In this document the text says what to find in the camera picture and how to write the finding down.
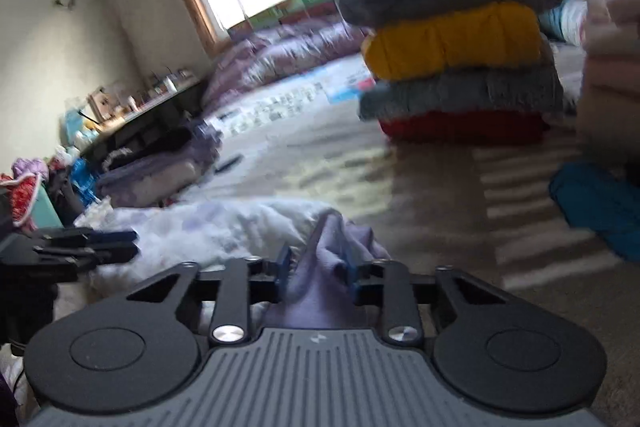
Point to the white picture frame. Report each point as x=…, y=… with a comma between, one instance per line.
x=105, y=104

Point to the folded yellow garment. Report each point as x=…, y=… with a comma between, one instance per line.
x=455, y=42

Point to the brown cartoon printed blanket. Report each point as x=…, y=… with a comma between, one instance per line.
x=400, y=197

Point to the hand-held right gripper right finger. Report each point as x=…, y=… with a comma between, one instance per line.
x=351, y=279

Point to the white and blue packet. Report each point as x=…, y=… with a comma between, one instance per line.
x=72, y=124

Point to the pink printed folded sheet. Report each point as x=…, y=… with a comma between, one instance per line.
x=612, y=72

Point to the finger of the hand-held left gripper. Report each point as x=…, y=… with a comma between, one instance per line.
x=95, y=236
x=95, y=254

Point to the red floral padded garment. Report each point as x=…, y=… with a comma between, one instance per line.
x=20, y=199

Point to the folded blue denim garment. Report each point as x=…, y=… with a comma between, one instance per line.
x=460, y=94

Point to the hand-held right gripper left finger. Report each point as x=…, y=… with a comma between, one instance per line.
x=285, y=263

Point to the folded purple floral garment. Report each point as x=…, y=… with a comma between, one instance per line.
x=150, y=177

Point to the black desk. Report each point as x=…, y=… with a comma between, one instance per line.
x=145, y=117

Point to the dark grey clothing pile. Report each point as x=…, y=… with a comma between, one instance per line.
x=62, y=194

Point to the white floral pajama pants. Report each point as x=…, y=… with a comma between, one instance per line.
x=225, y=227

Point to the purple cloth bundle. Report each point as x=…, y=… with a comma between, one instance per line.
x=30, y=167

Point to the purple floral quilt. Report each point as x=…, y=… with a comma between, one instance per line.
x=280, y=57

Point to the beige folded blanket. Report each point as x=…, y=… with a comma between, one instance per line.
x=607, y=127

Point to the colourful alphabet foam mat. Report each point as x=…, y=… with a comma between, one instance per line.
x=290, y=7

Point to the folded red garment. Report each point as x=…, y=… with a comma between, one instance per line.
x=465, y=127

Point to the blue plastic bag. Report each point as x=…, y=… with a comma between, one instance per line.
x=82, y=182

